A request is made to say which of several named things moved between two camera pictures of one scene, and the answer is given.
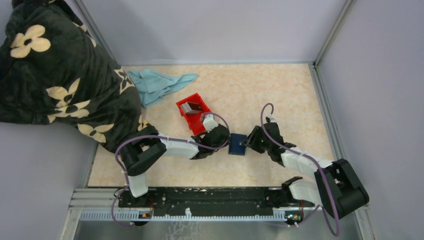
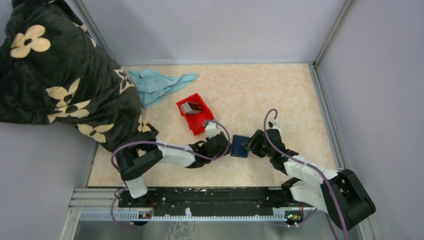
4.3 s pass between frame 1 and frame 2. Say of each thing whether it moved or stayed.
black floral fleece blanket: stayed
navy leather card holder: stayed
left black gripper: moved
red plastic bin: stayed
